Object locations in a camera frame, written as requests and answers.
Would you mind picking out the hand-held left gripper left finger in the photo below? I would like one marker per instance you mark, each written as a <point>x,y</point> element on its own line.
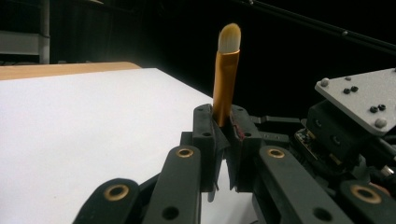
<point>205,130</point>

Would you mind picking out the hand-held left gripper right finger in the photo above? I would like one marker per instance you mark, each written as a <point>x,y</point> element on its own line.
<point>244,140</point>

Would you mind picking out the black pole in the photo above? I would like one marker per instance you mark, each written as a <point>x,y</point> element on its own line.
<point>311,23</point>

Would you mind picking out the thin gold ferrule makeup brush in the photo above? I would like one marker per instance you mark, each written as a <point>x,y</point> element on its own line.
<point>225,81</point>

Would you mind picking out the white metal desk frame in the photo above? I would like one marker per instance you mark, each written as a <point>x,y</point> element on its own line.
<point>21,42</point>

